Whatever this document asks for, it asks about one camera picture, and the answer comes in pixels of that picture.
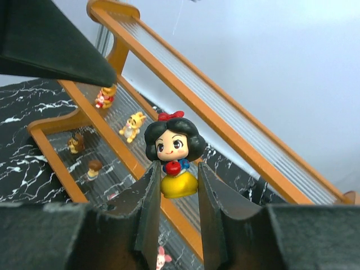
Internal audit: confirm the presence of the yellow rabbit toy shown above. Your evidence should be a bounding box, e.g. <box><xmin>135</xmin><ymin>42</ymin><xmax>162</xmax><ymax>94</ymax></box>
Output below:
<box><xmin>119</xmin><ymin>111</ymin><xmax>147</xmax><ymax>143</ymax></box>

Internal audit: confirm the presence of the pink piglet toy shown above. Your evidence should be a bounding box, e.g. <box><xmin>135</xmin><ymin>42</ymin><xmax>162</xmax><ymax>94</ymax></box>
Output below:
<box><xmin>156</xmin><ymin>246</ymin><xmax>172</xmax><ymax>270</ymax></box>

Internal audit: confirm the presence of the brown hair boy toy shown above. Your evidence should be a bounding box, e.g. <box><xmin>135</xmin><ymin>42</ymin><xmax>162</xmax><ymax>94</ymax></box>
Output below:
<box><xmin>85</xmin><ymin>160</ymin><xmax>102</xmax><ymax>182</ymax></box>

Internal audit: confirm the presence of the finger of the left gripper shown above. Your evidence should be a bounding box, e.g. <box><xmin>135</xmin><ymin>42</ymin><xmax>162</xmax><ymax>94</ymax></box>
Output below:
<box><xmin>1</xmin><ymin>1</ymin><xmax>116</xmax><ymax>87</ymax></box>

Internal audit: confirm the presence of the orange wooden glass shelf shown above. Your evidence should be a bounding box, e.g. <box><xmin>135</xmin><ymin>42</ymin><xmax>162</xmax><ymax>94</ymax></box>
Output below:
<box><xmin>28</xmin><ymin>1</ymin><xmax>359</xmax><ymax>262</ymax></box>

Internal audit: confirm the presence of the yellow bear toy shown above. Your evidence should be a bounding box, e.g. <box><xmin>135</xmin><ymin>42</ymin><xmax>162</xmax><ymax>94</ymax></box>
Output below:
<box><xmin>95</xmin><ymin>85</ymin><xmax>116</xmax><ymax>109</ymax></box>

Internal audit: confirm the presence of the black hair princess toy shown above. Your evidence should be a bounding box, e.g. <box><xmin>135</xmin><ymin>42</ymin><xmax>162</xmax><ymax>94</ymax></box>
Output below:
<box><xmin>144</xmin><ymin>111</ymin><xmax>206</xmax><ymax>199</ymax></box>

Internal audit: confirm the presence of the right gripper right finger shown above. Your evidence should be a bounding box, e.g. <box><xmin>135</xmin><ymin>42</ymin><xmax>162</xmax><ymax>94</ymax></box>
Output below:
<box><xmin>198</xmin><ymin>162</ymin><xmax>359</xmax><ymax>269</ymax></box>

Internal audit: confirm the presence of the brown dog toy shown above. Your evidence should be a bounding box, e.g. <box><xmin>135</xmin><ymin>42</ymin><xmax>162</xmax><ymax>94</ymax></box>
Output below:
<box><xmin>67</xmin><ymin>133</ymin><xmax>85</xmax><ymax>154</ymax></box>

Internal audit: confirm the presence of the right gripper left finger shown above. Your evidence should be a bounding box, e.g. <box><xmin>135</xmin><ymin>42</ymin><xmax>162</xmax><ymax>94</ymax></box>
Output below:
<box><xmin>1</xmin><ymin>161</ymin><xmax>161</xmax><ymax>269</ymax></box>

